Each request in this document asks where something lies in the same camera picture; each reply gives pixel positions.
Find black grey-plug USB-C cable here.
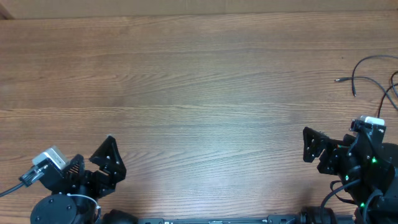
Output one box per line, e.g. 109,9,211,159
351,55,398,97

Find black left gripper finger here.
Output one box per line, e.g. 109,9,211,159
89,136,126,187
63,154,85,182

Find black left camera cable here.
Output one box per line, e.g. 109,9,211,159
0,182,25,198

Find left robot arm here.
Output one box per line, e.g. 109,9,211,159
27,136,139,223

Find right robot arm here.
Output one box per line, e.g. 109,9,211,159
300,120,397,223

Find black USB-A cable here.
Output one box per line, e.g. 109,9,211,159
334,76,398,111

